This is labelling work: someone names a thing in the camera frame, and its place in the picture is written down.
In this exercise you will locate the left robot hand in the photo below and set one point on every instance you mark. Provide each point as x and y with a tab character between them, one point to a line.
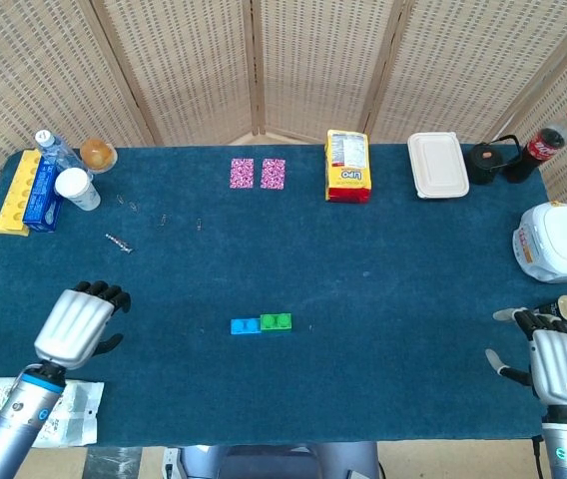
66	324

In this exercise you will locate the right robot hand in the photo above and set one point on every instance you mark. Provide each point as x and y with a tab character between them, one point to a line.
560	364

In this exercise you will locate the blue toy brick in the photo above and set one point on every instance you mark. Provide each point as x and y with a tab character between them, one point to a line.
243	327

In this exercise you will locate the green toy brick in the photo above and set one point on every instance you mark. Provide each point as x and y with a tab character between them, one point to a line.
276	323

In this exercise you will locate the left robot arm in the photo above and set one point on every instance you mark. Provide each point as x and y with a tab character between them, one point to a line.
14	424

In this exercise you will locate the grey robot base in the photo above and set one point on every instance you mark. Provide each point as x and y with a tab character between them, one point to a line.
273	461

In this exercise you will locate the white printed plastic bag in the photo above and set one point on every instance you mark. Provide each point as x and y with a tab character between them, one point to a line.
76	414

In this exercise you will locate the white rice cooker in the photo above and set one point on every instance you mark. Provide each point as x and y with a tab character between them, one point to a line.
558	242

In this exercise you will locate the blue toothpaste box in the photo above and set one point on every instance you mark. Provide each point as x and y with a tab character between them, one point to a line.
41	199

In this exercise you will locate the yellow plastic tray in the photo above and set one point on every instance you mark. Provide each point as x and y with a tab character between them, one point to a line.
11	199

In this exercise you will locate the white plastic cup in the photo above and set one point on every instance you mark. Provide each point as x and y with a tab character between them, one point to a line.
76	187

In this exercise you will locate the orange jelly cup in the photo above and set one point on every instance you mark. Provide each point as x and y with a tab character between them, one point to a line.
98	153

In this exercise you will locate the clear water bottle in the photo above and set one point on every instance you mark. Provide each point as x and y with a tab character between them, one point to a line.
56	149

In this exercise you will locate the cola bottle with red cap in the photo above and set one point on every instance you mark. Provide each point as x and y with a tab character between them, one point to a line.
533	152

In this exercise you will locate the pink patterned card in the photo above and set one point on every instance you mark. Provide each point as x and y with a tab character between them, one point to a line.
272	174
242	173

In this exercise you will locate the beige lidded lunch box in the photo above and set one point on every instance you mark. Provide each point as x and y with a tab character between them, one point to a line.
438	167

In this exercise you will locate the blue carpet table cover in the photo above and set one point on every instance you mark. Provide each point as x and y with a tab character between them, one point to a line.
313	259

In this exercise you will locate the yellow red snack bag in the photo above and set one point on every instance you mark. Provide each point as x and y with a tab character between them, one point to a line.
348	169

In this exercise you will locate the woven folding screen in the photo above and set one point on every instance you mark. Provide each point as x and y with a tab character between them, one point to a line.
313	65

